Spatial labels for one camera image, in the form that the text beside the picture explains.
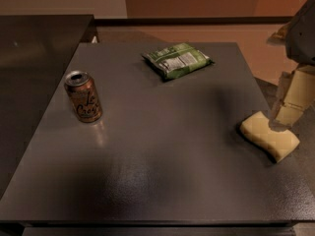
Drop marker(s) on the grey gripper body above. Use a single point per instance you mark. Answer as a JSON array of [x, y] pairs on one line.
[[302, 38]]

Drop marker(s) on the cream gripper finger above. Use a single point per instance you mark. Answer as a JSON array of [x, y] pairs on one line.
[[300, 95], [284, 83]]

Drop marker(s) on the yellow sponge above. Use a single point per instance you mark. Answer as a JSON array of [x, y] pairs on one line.
[[277, 144]]

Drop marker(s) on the green jalapeno chip bag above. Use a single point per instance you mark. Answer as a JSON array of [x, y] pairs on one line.
[[177, 61]]

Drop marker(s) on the orange LaCroix can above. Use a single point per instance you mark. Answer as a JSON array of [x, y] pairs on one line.
[[80, 87]]

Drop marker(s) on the dark side counter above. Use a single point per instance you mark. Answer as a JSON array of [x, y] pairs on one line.
[[35, 52]]

